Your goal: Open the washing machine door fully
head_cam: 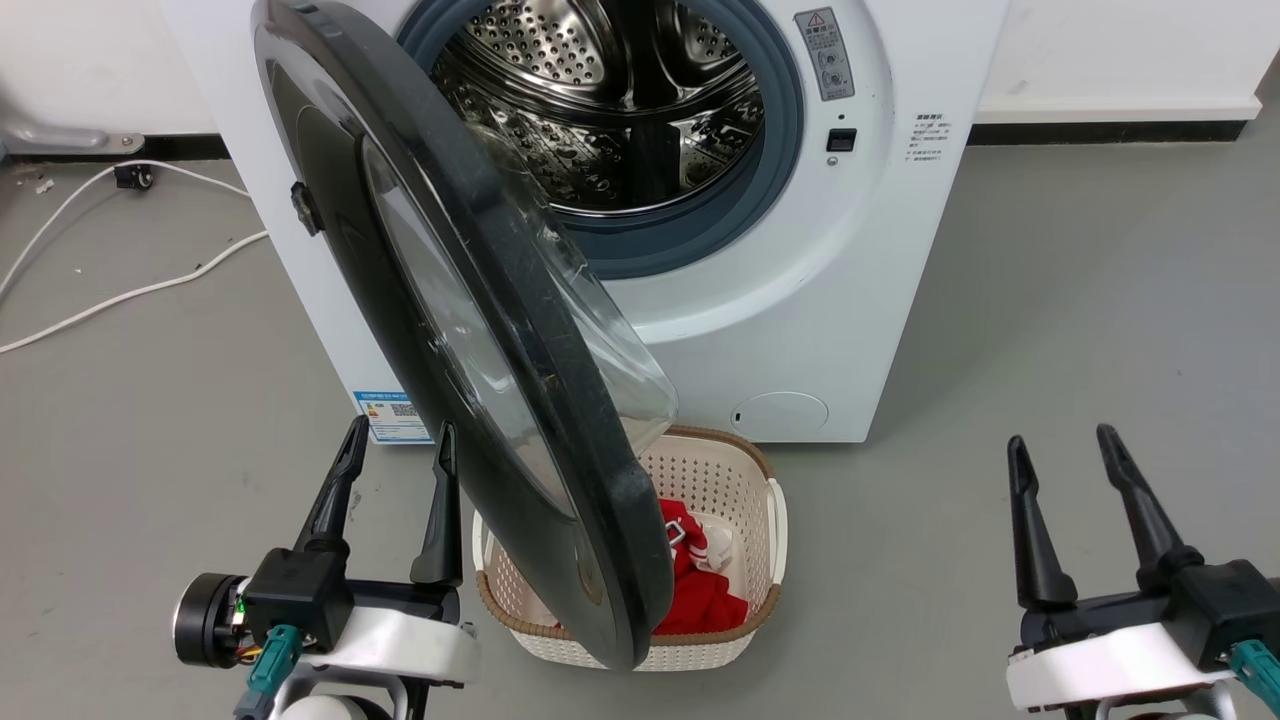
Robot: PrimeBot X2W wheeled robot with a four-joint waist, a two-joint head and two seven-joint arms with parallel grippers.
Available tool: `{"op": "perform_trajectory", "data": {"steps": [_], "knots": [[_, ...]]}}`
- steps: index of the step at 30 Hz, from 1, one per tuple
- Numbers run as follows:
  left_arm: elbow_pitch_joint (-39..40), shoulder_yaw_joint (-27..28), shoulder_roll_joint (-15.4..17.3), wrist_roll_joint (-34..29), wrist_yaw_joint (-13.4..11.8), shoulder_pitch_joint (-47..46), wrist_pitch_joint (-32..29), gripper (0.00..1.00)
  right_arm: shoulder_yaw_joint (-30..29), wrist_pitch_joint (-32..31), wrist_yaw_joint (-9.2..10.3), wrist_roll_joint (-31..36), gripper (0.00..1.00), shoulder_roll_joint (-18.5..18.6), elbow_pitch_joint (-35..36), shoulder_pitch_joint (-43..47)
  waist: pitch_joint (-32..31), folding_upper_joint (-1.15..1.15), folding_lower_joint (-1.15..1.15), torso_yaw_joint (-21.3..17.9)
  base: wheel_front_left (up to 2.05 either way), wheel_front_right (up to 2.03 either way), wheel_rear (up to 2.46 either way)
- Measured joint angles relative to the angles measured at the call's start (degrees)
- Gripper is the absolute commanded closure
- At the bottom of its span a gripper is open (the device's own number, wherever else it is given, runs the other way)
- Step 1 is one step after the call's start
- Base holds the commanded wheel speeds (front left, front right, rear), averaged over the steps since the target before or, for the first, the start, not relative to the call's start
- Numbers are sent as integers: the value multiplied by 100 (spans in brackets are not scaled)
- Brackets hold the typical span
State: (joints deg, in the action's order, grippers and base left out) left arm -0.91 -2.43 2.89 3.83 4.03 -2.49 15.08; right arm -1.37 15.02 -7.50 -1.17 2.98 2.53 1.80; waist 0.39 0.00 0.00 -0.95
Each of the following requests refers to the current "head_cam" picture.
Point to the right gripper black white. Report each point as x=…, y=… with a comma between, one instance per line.
x=1150, y=640

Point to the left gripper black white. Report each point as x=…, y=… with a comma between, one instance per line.
x=300, y=600

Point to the dark round washing machine door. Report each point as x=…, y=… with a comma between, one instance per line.
x=540, y=330

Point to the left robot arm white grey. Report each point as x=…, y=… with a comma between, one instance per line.
x=330, y=702

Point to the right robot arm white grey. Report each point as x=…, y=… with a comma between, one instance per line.
x=1150, y=708

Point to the white front-load washing machine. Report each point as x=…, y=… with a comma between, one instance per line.
x=800, y=300

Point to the black door lock socket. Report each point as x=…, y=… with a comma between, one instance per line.
x=841, y=140

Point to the grey-blue rubber door gasket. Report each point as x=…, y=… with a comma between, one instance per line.
x=785, y=120

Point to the blue energy label sticker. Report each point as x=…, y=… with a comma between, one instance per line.
x=392, y=415

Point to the round white filter cover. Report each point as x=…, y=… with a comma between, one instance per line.
x=780, y=416

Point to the red garment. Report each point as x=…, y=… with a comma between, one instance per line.
x=700, y=600

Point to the white cloth piece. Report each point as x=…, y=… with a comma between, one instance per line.
x=718, y=546

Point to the cream perforated laundry basket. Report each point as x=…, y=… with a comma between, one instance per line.
x=725, y=480

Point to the black baseboard strip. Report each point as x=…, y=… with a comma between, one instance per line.
x=1100, y=132
x=180, y=147

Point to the small black caster wheel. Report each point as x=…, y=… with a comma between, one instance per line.
x=133, y=177

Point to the perforated steel washer drum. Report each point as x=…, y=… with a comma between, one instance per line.
x=600, y=90

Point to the grey warning sticker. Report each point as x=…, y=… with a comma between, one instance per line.
x=825, y=55

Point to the grey metal floor bracket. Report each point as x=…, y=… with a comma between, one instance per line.
x=60, y=133

